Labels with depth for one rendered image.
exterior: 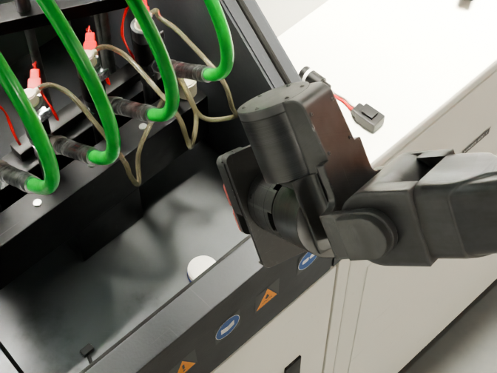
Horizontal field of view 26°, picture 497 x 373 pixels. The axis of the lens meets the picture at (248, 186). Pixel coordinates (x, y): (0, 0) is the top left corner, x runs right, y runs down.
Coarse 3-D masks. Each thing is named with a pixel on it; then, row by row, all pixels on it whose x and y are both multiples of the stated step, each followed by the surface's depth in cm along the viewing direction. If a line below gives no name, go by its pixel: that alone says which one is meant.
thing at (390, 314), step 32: (256, 0) 133; (288, 0) 137; (320, 0) 141; (480, 96) 141; (448, 128) 140; (480, 128) 149; (352, 288) 153; (384, 288) 164; (416, 288) 179; (448, 288) 195; (480, 288) 216; (352, 320) 164; (384, 320) 177; (416, 320) 193; (448, 320) 214; (352, 352) 175; (384, 352) 191; (416, 352) 211
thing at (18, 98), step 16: (0, 64) 88; (0, 80) 89; (16, 80) 89; (16, 96) 89; (32, 112) 90; (32, 128) 91; (48, 144) 92; (48, 160) 93; (48, 176) 95; (48, 192) 99
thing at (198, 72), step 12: (204, 0) 107; (216, 0) 107; (216, 12) 107; (216, 24) 108; (228, 36) 109; (228, 48) 110; (228, 60) 111; (180, 72) 121; (192, 72) 119; (204, 72) 117; (216, 72) 114; (228, 72) 113
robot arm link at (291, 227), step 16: (288, 192) 81; (304, 192) 78; (320, 192) 78; (288, 208) 80; (304, 208) 78; (320, 208) 78; (288, 224) 80; (304, 224) 78; (320, 224) 78; (288, 240) 82; (304, 240) 79; (320, 240) 79; (320, 256) 79
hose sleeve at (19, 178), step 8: (0, 168) 108; (8, 168) 108; (16, 168) 107; (0, 176) 108; (8, 176) 106; (16, 176) 105; (24, 176) 104; (32, 176) 104; (16, 184) 105; (24, 184) 103; (32, 192) 104
